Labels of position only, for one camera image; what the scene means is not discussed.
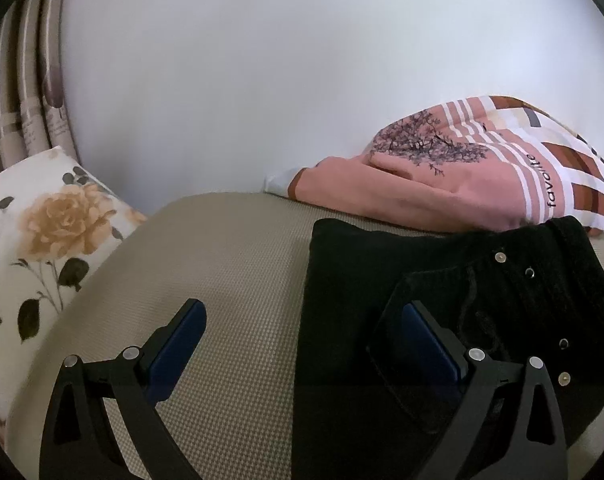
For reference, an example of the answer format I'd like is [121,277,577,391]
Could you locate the striped beige curtain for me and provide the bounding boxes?
[0,0,78,172]

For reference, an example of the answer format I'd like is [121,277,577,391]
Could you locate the beige mattress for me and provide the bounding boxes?
[7,193,604,479]

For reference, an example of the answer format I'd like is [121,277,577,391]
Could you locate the floral white pillow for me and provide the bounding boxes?
[0,148,146,441]

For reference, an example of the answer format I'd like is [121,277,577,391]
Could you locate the black pants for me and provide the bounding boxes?
[291,218,604,479]

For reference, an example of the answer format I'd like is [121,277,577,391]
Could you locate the pink plaid pillow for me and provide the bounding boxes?
[265,96,604,236]

